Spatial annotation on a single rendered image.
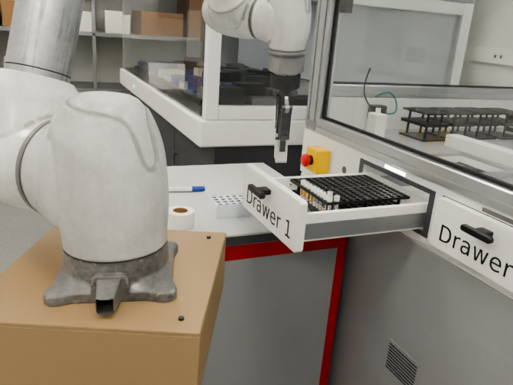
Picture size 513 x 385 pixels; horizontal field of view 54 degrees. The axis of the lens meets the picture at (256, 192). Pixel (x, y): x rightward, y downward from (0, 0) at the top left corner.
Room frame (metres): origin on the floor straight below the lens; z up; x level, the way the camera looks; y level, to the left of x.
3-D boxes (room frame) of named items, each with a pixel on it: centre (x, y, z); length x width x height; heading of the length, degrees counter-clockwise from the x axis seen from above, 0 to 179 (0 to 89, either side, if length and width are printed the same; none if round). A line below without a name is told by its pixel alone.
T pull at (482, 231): (0.90, -0.43, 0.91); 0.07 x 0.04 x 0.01; 25
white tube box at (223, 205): (1.30, 0.06, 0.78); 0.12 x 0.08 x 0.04; 112
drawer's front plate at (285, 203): (1.06, -0.03, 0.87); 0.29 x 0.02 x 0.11; 25
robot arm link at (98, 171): (0.71, 0.22, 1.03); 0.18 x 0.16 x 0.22; 62
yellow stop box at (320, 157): (1.49, -0.17, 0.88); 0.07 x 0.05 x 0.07; 25
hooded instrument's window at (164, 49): (2.90, 0.07, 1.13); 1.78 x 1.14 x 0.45; 25
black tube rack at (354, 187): (1.15, -0.22, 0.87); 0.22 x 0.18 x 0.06; 115
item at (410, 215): (1.15, -0.22, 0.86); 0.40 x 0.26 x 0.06; 115
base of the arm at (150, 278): (0.68, 0.20, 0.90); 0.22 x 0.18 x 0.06; 9
